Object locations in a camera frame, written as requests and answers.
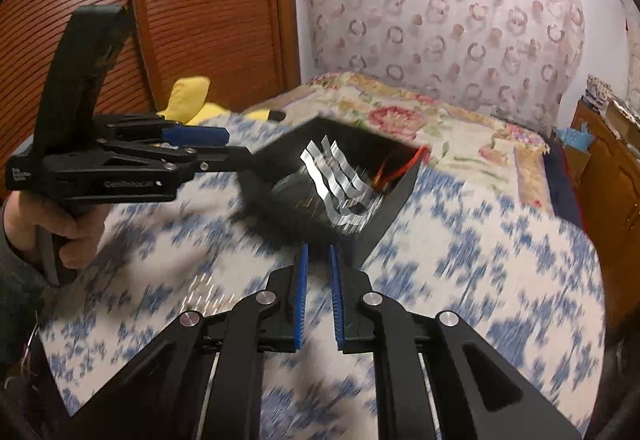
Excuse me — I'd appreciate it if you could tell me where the black box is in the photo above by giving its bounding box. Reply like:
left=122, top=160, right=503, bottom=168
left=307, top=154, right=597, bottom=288
left=235, top=116, right=432, bottom=267

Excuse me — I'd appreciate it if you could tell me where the blue floral tablecloth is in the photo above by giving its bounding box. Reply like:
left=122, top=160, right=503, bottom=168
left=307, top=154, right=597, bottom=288
left=12, top=111, right=610, bottom=440

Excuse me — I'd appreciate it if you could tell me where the person's left forearm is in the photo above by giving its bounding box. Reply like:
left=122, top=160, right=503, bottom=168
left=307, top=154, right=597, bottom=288
left=0, top=225, right=48, bottom=368

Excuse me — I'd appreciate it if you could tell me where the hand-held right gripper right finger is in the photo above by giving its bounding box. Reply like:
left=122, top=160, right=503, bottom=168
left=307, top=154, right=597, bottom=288
left=329, top=244, right=583, bottom=440

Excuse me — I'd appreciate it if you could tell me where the floral bedspread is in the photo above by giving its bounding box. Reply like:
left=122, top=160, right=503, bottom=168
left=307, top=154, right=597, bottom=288
left=240, top=70, right=557, bottom=222

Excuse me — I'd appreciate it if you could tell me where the red braided bracelet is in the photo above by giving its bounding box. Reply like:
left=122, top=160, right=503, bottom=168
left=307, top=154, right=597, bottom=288
left=372, top=144, right=432, bottom=192

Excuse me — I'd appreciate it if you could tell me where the person's left hand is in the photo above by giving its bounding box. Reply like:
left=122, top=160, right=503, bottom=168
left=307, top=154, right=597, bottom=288
left=2, top=192, right=107, bottom=271

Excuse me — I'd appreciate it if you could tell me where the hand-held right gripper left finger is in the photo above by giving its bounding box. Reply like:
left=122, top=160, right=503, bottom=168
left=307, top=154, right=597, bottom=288
left=60, top=242, right=310, bottom=440

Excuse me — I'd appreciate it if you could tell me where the wooden side cabinet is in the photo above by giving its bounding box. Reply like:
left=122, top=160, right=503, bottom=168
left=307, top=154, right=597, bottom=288
left=570, top=99, right=640, bottom=243

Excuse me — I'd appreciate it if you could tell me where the cardboard box with blue bag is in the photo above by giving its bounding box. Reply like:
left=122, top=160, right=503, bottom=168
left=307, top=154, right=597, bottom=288
left=554, top=126, right=594, bottom=187

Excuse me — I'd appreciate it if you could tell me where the brown slatted wooden wardrobe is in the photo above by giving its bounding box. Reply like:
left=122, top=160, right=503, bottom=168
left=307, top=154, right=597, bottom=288
left=0, top=0, right=304, bottom=183

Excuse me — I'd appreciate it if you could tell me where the yellow plush toy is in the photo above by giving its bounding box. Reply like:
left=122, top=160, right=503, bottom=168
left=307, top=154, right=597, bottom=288
left=155, top=76, right=287, bottom=126

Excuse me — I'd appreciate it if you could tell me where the navy blanket with red edge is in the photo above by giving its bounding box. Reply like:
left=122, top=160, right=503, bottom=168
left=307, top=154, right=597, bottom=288
left=542, top=134, right=587, bottom=232

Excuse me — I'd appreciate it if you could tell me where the circle patterned curtain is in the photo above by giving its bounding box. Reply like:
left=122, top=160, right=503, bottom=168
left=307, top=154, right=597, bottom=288
left=291, top=0, right=587, bottom=132

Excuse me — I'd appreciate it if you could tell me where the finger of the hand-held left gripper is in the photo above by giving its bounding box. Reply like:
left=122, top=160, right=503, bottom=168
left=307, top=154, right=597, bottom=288
left=97, top=142, right=257, bottom=177
left=92, top=114, right=232, bottom=147

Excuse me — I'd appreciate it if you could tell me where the pile of printed papers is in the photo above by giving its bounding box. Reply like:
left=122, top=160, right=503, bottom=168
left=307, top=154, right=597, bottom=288
left=584, top=74, right=627, bottom=112

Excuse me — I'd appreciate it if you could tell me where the silver bangle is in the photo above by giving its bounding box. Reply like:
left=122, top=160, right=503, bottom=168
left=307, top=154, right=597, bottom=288
left=299, top=134, right=383, bottom=235

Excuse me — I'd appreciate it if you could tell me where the flat cardboard box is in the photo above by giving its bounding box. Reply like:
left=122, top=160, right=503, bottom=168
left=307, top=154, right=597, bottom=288
left=604, top=96, right=640, bottom=142

